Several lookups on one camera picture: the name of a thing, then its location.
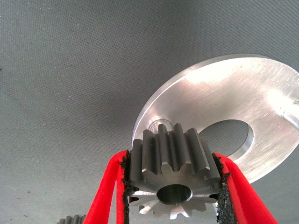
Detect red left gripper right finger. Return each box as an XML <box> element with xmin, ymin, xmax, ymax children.
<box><xmin>211</xmin><ymin>152</ymin><xmax>280</xmax><ymax>224</ymax></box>

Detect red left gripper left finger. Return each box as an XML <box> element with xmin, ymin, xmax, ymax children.
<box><xmin>84</xmin><ymin>149</ymin><xmax>131</xmax><ymax>224</ymax></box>

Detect small steel planetary gear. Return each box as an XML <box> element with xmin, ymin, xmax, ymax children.
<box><xmin>129</xmin><ymin>123</ymin><xmax>222</xmax><ymax>221</ymax></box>
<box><xmin>57</xmin><ymin>214</ymin><xmax>87</xmax><ymax>224</ymax></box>

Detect round metal carrier plate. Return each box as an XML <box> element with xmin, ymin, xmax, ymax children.
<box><xmin>131</xmin><ymin>53</ymin><xmax>299</xmax><ymax>184</ymax></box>

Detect dark grey table cloth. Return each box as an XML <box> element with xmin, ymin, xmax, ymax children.
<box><xmin>0</xmin><ymin>0</ymin><xmax>299</xmax><ymax>224</ymax></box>

